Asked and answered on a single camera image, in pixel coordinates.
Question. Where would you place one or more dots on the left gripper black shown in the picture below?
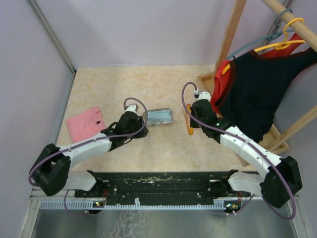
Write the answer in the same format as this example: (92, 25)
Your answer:
(142, 134)

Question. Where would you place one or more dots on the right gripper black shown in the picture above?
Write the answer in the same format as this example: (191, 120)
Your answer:
(193, 124)

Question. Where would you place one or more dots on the orange sunglasses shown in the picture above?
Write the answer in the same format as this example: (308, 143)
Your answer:
(187, 118)

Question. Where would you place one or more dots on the newspaper print glasses case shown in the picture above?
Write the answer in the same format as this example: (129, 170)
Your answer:
(145, 115)

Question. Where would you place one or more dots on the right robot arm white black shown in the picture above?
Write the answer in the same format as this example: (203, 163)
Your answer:
(276, 180)

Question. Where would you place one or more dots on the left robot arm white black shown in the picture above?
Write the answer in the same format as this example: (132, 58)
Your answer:
(52, 173)

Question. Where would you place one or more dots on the red tank top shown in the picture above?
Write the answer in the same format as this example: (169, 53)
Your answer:
(221, 81)

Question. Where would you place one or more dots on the pink folded garment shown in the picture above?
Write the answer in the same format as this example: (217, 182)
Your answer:
(85, 125)

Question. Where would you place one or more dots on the navy tank top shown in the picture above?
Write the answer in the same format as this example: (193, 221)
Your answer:
(256, 88)

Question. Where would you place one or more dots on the yellow hanger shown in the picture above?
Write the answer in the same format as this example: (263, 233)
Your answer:
(278, 46)

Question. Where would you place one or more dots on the teal hanger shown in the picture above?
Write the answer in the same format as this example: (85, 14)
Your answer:
(262, 37)

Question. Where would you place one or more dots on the wooden clothes rack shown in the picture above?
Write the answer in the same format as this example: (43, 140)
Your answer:
(275, 141)

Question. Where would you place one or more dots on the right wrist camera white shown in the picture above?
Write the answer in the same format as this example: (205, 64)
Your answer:
(202, 95)

